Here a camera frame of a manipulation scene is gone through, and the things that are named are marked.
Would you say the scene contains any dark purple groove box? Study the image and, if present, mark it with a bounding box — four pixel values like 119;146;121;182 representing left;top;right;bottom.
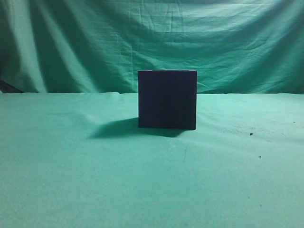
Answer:
138;70;198;130

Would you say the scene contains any green table cloth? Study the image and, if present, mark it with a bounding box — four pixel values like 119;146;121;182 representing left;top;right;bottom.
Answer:
0;93;304;228

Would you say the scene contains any green backdrop cloth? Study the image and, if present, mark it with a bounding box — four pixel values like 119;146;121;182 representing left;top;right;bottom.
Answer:
0;0;304;94

